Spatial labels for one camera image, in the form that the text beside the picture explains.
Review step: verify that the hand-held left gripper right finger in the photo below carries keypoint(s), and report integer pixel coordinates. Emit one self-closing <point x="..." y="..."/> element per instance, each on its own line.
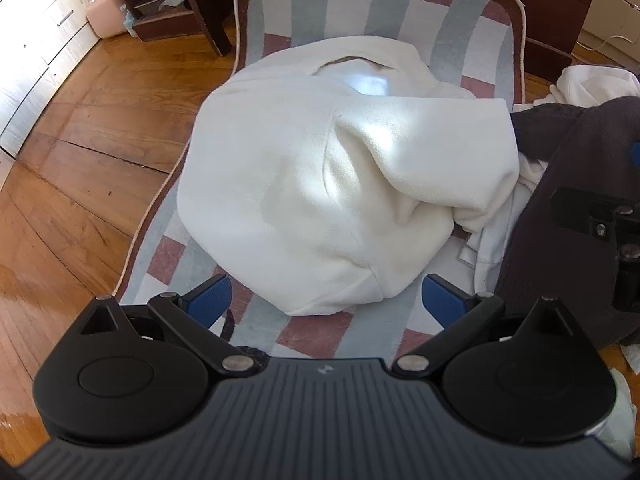
<point x="442" y="305"/>

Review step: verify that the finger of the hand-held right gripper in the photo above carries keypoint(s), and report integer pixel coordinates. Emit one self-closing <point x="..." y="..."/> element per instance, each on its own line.
<point x="625" y="270"/>
<point x="636" y="151"/>

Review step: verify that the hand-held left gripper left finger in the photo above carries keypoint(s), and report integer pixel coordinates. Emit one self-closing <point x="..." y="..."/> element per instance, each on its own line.
<point x="212" y="300"/>

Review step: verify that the dark brown garment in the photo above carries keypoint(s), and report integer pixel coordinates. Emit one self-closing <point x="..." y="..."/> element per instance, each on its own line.
<point x="540" y="240"/>

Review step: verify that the white fleece jacket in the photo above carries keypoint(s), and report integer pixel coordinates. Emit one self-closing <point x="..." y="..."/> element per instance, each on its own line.
<point x="300" y="185"/>

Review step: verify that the white shirt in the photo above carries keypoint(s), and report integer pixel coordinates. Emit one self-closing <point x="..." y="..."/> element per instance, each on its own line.
<point x="492" y="260"/>

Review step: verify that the white knit cloth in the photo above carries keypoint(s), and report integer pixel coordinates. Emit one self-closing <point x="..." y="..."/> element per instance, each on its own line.
<point x="595" y="85"/>

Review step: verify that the black knit garment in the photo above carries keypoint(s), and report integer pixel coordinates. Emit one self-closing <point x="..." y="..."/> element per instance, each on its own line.
<point x="542" y="130"/>

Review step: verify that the white crumpled cloth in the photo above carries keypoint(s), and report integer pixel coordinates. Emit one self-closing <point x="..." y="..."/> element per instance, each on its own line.
<point x="622" y="410"/>

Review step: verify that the beige cabinet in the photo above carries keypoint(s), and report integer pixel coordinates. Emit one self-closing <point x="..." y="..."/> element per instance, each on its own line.
<point x="615" y="10"/>

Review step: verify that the dark wooden shelf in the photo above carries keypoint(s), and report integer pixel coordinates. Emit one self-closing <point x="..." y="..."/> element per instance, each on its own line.
<point x="160" y="27"/>

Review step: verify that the dark wooden chair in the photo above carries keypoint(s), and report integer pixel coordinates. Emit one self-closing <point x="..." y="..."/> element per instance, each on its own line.
<point x="210" y="15"/>

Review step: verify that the light blue spray bottle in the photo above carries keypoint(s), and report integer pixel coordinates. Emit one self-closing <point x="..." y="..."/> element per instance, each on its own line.
<point x="128" y="20"/>

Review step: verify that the checkered mat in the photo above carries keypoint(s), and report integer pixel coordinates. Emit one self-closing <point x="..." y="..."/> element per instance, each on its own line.
<point x="300" y="10"/>

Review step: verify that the pink bag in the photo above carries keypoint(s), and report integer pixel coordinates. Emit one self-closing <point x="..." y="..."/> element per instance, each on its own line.
<point x="105" y="15"/>

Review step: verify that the white drawer cabinet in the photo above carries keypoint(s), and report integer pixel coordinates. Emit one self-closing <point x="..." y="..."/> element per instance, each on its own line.
<point x="30" y="35"/>

